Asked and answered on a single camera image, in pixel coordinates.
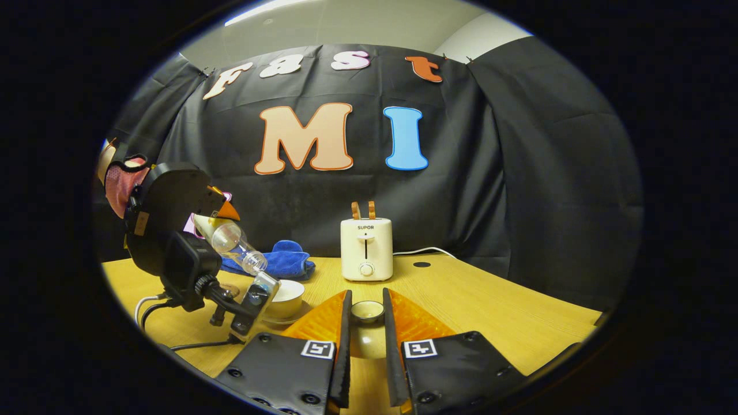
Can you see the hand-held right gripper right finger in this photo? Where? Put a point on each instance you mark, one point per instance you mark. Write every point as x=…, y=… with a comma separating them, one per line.
x=391, y=346

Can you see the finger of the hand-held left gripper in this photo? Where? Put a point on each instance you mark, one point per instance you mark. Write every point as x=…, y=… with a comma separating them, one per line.
x=228, y=211
x=216, y=192

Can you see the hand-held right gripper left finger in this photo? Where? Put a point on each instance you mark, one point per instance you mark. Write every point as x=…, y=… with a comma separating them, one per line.
x=344, y=346

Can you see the clear plastic water bottle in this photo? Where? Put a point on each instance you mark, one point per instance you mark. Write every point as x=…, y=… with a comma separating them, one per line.
x=230, y=239

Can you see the cream teacup lid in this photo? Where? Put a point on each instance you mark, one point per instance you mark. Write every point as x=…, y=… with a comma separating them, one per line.
x=367, y=314

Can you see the cream teacup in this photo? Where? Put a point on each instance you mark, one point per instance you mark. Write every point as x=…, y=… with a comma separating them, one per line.
x=288, y=298

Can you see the round wooden coaster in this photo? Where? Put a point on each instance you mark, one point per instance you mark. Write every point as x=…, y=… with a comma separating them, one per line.
x=230, y=291

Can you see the cream saucer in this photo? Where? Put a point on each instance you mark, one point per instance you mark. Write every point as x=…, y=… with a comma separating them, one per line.
x=300, y=319

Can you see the blue towel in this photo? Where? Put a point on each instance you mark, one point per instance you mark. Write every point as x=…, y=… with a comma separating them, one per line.
x=288, y=262

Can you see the cream toaster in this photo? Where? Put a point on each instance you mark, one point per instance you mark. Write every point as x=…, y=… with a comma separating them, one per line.
x=366, y=248

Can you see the black backdrop cloth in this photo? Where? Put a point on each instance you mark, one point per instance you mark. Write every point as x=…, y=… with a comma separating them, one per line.
x=519, y=173

